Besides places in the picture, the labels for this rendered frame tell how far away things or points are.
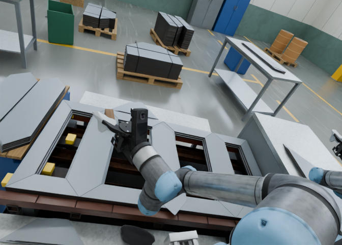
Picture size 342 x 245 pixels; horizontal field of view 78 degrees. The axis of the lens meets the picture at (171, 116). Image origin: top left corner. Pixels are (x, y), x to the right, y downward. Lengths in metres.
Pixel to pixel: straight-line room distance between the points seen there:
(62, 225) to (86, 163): 0.32
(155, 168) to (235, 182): 0.21
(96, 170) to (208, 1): 8.36
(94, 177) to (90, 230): 0.27
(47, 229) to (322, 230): 1.16
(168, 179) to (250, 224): 0.26
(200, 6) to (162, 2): 1.49
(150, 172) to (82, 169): 0.77
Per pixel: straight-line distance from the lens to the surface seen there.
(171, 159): 1.47
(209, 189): 0.63
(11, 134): 1.53
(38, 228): 1.33
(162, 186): 0.57
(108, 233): 1.34
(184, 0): 9.50
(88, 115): 1.67
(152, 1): 9.24
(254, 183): 0.55
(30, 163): 1.36
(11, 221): 1.41
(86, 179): 1.28
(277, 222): 0.37
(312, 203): 0.43
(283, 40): 9.82
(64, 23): 4.51
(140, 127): 0.63
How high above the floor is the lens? 1.92
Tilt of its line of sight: 36 degrees down
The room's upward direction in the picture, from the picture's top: 22 degrees clockwise
